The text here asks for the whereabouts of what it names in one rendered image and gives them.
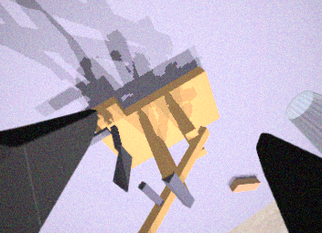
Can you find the clear plastic cup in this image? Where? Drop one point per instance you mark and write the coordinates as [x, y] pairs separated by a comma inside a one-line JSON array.
[[304, 111]]

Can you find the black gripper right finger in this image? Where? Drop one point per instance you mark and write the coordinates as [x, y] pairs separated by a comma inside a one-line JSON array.
[[294, 176]]

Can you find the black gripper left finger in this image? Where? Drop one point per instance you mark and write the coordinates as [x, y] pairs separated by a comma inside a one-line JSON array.
[[36, 163]]

